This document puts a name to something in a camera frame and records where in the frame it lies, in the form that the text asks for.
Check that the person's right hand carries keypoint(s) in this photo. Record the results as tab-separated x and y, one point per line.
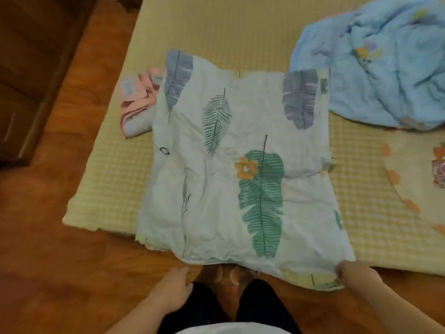
358	274

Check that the person's left hand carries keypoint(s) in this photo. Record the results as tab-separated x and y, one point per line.
170	292

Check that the person's right fingers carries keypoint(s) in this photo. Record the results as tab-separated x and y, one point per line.
343	269

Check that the person's left thumb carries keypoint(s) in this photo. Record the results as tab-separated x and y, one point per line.
188	288

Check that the white leaf print quilt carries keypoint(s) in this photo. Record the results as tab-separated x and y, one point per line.
222	191

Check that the person's right forearm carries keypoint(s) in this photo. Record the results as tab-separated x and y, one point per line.
396	306

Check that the person's left forearm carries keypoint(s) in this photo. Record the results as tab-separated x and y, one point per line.
139	320

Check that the black trousers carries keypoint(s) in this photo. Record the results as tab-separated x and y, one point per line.
205	309

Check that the orange patterned slipper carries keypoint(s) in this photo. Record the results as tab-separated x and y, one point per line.
243	280
217	278

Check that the white shirt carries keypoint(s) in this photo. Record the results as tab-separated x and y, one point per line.
233	329

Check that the cream pillow with orange flowers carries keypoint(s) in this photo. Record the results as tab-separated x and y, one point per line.
417	177

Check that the yellow checked mattress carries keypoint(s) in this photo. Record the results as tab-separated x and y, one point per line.
114	170

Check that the pink and blue folded cloth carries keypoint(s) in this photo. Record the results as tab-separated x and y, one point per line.
137	100

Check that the light blue floral quilt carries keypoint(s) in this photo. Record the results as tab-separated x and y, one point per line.
389	66

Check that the brown wooden cabinet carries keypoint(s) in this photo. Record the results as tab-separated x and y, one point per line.
31	72

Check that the dark wooden furniture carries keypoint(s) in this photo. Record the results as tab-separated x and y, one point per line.
131	1

